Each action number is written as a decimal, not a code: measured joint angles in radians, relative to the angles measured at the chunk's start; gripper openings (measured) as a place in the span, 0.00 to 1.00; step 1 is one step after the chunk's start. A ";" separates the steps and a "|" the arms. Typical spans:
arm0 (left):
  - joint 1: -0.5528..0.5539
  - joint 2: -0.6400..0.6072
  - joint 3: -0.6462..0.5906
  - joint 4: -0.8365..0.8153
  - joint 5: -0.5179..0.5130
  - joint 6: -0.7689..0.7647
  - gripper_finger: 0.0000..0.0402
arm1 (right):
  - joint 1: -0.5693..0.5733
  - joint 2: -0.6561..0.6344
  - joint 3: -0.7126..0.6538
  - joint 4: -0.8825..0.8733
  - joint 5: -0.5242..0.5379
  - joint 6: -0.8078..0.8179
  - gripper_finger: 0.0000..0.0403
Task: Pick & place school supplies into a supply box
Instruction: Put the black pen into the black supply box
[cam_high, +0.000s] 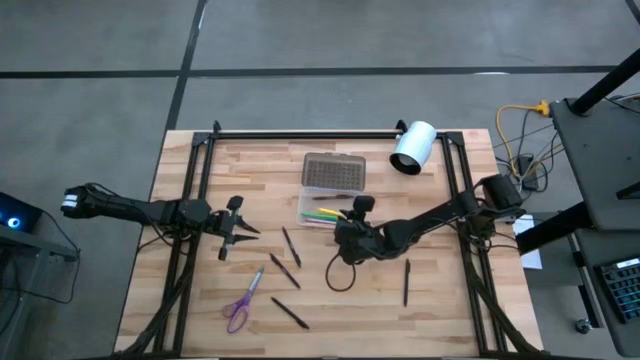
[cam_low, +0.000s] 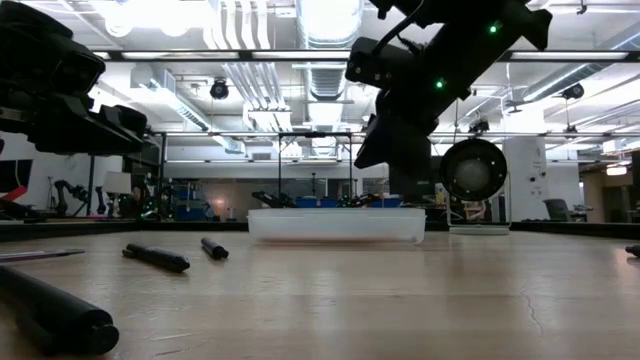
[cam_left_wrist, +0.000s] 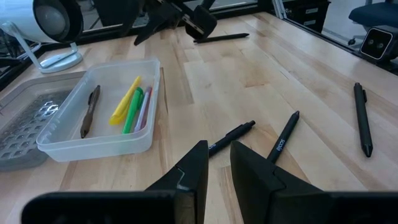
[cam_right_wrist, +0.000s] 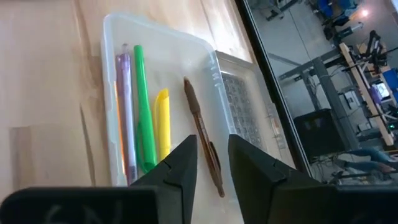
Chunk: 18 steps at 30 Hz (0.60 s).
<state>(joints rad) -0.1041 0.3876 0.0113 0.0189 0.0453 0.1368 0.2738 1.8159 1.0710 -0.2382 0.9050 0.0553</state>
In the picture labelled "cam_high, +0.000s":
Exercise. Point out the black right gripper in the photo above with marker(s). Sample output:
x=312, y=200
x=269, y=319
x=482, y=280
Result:
x=357, y=242

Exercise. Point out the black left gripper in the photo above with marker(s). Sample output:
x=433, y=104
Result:
x=220, y=224

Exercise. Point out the yellow highlighter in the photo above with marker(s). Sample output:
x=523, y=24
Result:
x=330, y=212

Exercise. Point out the purple pen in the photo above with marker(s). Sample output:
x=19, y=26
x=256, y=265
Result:
x=320, y=222

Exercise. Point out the green highlighter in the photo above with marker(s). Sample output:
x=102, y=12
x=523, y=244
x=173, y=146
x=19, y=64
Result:
x=317, y=216

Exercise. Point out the black pen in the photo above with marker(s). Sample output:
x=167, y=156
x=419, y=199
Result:
x=291, y=247
x=290, y=313
x=285, y=271
x=407, y=282

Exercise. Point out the dark brown pen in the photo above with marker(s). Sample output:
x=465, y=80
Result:
x=332, y=197

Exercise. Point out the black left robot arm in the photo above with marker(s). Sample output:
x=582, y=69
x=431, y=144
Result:
x=125, y=207

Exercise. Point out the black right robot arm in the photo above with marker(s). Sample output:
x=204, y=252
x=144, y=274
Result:
x=430, y=215

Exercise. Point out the clear plastic supply box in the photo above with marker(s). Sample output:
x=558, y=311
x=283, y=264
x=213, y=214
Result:
x=307, y=205

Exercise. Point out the translucent grey box lid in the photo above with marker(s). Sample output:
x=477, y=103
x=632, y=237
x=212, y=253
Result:
x=332, y=172

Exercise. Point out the white paper sheet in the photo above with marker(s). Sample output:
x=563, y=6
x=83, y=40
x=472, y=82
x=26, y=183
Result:
x=531, y=257

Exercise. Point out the black power adapter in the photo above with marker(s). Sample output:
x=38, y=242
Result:
x=526, y=167

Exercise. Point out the grey side desk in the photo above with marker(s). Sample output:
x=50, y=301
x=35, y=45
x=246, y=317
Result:
x=30, y=245

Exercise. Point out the black computer with blue light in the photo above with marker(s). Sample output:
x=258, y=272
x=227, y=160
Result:
x=20, y=212

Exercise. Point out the caster wheel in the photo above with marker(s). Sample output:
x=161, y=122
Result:
x=583, y=326

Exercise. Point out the grey cart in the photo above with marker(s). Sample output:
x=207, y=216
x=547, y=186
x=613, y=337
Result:
x=595, y=160

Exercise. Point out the black keypad device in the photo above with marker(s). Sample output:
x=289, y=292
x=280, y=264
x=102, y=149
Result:
x=622, y=290

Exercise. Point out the black pole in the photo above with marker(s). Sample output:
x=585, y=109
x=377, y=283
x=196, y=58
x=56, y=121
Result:
x=605, y=82

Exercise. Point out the black table frame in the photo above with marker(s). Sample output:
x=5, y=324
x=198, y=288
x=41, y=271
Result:
x=325, y=135

